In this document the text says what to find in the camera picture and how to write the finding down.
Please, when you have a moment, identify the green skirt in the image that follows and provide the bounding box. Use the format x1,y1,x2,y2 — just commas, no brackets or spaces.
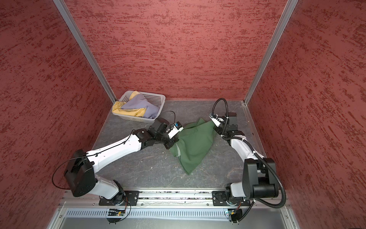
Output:
169,118,217,175

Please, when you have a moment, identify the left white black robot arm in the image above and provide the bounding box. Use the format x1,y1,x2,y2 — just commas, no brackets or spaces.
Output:
64,118,184,205

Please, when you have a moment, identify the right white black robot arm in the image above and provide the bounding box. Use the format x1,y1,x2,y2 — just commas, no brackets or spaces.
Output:
209,113,280,205

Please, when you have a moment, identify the lavender skirt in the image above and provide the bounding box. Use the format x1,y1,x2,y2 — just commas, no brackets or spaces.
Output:
121,94,159,119

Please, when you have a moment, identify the white plastic laundry basket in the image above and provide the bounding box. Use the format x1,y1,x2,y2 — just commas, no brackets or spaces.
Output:
112,91,166,123

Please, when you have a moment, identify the yellow skirt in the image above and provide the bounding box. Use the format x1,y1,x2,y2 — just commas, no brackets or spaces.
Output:
112,91,145,117

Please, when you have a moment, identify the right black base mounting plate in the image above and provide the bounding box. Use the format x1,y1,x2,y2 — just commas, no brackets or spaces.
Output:
212,191,251,207

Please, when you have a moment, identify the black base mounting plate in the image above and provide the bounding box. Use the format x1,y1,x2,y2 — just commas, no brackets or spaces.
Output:
212,191,251,207
99,190,140,207

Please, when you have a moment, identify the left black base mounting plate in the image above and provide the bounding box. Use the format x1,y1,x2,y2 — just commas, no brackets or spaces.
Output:
99,190,140,207

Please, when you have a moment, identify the right small circuit board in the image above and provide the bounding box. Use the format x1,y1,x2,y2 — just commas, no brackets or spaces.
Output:
226,209,243,223

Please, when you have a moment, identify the small circuit board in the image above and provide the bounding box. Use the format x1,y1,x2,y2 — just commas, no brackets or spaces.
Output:
226,209,243,223
107,209,126,217

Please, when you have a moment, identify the left small circuit board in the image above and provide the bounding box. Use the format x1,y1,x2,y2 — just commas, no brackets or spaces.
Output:
107,209,126,217

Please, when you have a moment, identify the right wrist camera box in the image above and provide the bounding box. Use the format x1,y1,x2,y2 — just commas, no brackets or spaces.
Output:
209,113,225,127

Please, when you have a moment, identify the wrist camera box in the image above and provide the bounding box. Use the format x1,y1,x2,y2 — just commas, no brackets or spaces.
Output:
209,113,225,127
168,122,184,139

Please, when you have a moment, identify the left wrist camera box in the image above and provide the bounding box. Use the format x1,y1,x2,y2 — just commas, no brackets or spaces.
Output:
168,122,184,139

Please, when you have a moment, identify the black corrugated cable conduit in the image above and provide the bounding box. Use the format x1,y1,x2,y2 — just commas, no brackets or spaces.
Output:
211,98,287,209

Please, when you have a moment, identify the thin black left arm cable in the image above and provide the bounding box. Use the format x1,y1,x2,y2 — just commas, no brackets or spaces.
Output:
51,110,176,191

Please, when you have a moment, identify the right aluminium corner post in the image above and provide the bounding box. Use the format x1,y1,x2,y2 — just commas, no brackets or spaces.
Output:
244,0,298,106

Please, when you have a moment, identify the aluminium corner post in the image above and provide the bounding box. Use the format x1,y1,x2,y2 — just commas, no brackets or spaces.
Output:
53,0,116,103
244,0,298,106

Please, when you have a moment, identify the aluminium front rail frame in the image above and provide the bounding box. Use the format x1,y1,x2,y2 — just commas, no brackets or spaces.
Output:
47,187,299,229

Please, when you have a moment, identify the left aluminium corner post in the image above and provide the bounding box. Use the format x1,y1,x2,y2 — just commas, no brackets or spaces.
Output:
53,0,116,103

